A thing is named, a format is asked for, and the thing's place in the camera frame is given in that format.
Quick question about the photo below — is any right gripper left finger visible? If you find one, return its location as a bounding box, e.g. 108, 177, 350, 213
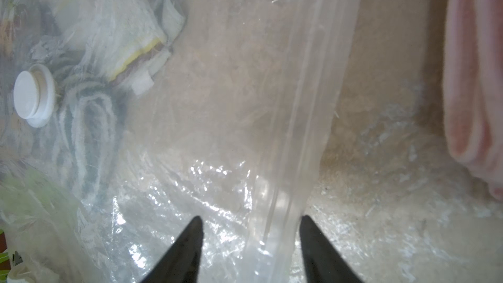
141, 216, 204, 283

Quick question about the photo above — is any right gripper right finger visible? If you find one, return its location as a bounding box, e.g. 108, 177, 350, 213
299, 215, 363, 283

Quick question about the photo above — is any green white striped towel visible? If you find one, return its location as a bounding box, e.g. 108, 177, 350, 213
30, 35, 126, 207

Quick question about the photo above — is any clear plastic vacuum bag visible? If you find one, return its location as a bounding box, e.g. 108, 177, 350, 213
1, 0, 360, 282

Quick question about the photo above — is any white vacuum bag valve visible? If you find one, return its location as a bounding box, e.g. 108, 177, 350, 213
13, 64, 56, 128

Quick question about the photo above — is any pale green folded towel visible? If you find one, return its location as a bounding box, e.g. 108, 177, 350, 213
41, 0, 185, 96

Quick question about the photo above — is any pink folded towel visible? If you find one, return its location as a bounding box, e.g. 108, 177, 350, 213
443, 0, 502, 200

